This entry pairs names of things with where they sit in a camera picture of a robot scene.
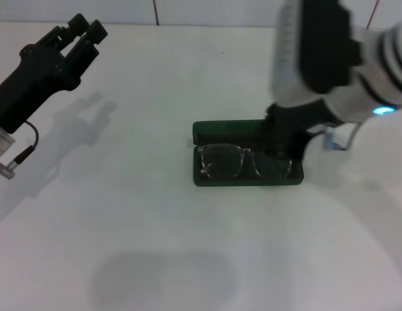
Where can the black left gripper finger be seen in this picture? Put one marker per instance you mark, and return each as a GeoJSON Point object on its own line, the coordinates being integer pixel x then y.
{"type": "Point", "coordinates": [90, 42]}
{"type": "Point", "coordinates": [76, 27]}

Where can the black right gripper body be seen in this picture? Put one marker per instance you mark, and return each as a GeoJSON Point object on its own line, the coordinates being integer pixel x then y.
{"type": "Point", "coordinates": [291, 129]}

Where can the green glasses case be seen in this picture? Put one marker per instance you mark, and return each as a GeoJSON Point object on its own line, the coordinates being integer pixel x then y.
{"type": "Point", "coordinates": [220, 129]}

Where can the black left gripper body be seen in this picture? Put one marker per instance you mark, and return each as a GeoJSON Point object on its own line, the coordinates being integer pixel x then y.
{"type": "Point", "coordinates": [35, 81]}

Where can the clear white glasses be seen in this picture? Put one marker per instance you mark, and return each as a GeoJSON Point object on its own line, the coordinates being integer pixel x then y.
{"type": "Point", "coordinates": [220, 162]}

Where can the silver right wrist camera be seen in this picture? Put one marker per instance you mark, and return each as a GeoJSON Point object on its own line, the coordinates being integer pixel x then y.
{"type": "Point", "coordinates": [317, 48]}

